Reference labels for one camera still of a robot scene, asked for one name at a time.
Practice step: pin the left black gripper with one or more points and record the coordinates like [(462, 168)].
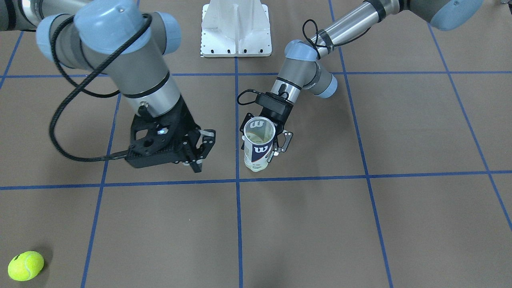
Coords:
[(284, 140)]

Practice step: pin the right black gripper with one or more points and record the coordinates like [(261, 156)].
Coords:
[(185, 120)]

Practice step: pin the white tennis ball can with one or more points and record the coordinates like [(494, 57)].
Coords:
[(258, 140)]

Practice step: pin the Wilson tennis ball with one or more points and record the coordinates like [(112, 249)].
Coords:
[(25, 266)]

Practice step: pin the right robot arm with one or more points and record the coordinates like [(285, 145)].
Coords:
[(109, 47)]

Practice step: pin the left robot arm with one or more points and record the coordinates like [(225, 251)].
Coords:
[(302, 69)]

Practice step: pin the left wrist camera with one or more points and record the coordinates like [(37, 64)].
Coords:
[(274, 103)]

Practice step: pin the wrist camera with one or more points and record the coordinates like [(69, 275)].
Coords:
[(153, 143), (274, 103)]

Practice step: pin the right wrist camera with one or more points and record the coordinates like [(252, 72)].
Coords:
[(153, 143)]

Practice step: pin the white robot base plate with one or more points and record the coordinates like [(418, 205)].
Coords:
[(235, 28)]

